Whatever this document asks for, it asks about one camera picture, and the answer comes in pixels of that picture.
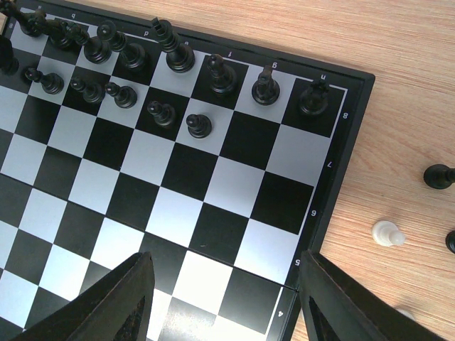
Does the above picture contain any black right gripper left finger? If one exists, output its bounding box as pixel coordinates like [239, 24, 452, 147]
[14, 251, 155, 340]

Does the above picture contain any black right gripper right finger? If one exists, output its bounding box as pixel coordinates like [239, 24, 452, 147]
[300, 250, 442, 340]

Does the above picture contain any black pawn five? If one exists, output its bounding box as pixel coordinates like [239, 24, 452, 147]
[445, 230, 455, 254]

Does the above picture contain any black pawn four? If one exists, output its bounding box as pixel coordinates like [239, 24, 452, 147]
[423, 164, 454, 190]

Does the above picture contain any black pawn three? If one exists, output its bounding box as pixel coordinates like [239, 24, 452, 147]
[146, 101, 176, 129]

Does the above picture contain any black pawn eight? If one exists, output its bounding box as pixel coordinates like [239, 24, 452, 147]
[186, 114, 212, 139]

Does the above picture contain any black pawn two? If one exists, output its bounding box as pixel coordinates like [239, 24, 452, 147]
[105, 82, 137, 109]

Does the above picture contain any black pawn one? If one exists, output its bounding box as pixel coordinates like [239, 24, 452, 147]
[70, 77, 105, 104]

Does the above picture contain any black pawn seven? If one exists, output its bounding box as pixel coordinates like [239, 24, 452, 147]
[24, 67, 64, 94]

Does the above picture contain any white chess piece right side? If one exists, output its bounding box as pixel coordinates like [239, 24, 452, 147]
[396, 308, 415, 321]

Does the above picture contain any white pawn near board top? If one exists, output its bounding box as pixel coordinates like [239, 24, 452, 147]
[372, 220, 406, 247]

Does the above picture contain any black and silver chessboard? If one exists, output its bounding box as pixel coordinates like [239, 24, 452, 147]
[1, 1, 375, 340]

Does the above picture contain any black rook h8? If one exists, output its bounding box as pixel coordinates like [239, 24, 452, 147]
[298, 80, 329, 117]

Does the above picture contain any black knight g8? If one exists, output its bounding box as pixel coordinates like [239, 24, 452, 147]
[252, 65, 280, 106]

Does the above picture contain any black bishop f8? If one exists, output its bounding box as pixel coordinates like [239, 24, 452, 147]
[208, 54, 237, 96]

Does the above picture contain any black queen d8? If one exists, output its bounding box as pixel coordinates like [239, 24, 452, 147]
[97, 21, 148, 72]

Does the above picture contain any black king e8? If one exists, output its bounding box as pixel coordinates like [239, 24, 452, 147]
[151, 18, 196, 73]

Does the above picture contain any black bishop c8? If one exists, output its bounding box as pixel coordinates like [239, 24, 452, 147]
[66, 24, 112, 64]

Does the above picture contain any black knight b8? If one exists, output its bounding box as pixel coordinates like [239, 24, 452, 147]
[34, 10, 73, 50]

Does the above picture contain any black rook a8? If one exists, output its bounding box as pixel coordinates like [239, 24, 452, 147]
[1, 1, 46, 37]

